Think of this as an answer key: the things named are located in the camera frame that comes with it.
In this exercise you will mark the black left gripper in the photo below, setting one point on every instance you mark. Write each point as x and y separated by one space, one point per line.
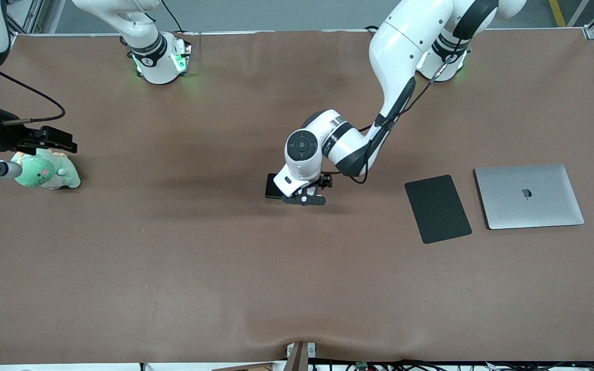
326 180

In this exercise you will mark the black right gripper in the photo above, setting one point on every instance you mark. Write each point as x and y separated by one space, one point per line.
5 137

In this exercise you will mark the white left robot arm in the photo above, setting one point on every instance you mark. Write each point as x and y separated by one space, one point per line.
405 46

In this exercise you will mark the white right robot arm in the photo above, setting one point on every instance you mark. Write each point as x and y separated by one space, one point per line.
158 62

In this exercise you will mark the black mouse pad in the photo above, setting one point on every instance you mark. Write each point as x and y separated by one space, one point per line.
437 208

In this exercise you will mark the green dinosaur plush toy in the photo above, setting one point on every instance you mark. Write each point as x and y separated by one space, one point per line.
44 172

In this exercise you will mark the brown table cover sheet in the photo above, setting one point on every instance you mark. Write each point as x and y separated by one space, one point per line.
225 268

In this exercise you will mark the small green connector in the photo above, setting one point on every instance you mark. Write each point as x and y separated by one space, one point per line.
362 366

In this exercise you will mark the silver apple laptop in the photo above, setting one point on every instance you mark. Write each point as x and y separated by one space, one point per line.
544 206

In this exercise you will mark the metal clamp bracket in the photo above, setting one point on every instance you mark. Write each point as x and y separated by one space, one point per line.
311 350

